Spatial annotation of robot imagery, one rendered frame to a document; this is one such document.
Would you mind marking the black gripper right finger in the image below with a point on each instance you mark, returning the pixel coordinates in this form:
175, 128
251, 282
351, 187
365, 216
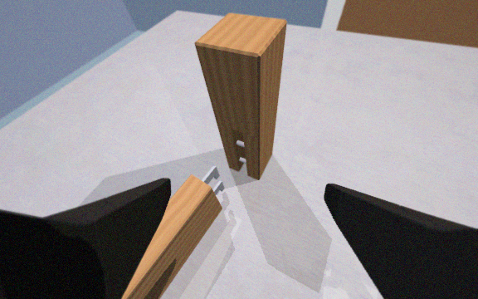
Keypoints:
407, 254

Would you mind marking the wooden rail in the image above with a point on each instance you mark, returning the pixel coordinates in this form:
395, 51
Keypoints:
189, 214

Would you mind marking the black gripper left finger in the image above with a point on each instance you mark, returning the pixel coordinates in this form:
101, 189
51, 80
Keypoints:
88, 252

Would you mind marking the brown wooden post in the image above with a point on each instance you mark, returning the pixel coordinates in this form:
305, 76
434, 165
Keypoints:
241, 60

